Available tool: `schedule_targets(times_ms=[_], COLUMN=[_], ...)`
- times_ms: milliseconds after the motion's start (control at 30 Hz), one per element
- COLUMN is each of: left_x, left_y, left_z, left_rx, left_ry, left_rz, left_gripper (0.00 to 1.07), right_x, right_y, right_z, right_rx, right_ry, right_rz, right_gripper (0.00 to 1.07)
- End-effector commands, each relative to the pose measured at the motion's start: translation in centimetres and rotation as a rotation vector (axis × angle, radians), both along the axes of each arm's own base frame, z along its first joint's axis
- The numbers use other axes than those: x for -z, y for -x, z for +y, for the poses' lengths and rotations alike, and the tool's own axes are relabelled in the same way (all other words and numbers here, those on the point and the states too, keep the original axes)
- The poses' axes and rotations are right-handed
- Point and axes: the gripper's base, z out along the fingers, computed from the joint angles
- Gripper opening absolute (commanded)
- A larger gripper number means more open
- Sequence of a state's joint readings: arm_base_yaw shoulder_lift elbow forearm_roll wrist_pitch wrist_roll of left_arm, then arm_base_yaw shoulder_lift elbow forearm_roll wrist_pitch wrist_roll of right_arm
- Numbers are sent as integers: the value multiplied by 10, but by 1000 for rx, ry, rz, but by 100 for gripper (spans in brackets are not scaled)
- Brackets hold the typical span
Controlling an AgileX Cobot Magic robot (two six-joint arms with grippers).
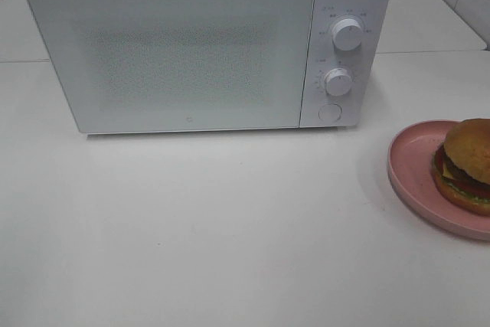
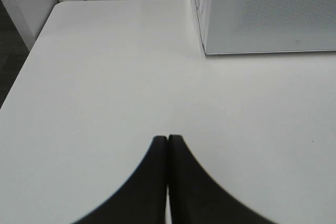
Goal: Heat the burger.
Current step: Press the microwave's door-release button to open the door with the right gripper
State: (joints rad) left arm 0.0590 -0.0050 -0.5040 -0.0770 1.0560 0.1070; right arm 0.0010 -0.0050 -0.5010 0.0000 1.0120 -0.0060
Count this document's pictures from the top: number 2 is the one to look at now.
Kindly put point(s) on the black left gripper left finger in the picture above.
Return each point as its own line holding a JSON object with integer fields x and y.
{"x": 142, "y": 198}

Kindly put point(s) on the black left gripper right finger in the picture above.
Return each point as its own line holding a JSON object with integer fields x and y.
{"x": 195, "y": 197}

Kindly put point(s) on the white microwave door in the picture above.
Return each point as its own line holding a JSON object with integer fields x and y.
{"x": 257, "y": 26}

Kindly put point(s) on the white microwave oven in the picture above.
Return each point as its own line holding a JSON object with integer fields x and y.
{"x": 202, "y": 11}

